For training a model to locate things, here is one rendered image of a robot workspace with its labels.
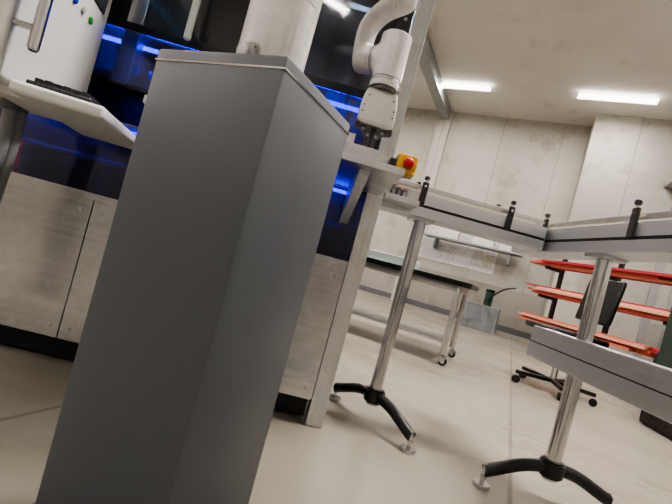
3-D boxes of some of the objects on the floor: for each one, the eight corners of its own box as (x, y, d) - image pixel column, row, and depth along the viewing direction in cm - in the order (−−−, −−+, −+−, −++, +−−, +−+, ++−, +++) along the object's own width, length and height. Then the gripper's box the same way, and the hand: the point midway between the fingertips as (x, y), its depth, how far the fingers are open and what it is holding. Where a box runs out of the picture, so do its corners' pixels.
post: (305, 417, 158) (449, -122, 160) (320, 421, 158) (464, -117, 160) (304, 424, 151) (455, -138, 154) (321, 428, 151) (470, -133, 154)
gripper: (359, 75, 112) (341, 142, 112) (412, 91, 113) (395, 157, 113) (356, 86, 120) (339, 149, 120) (406, 101, 121) (389, 163, 121)
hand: (368, 146), depth 116 cm, fingers closed, pressing on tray
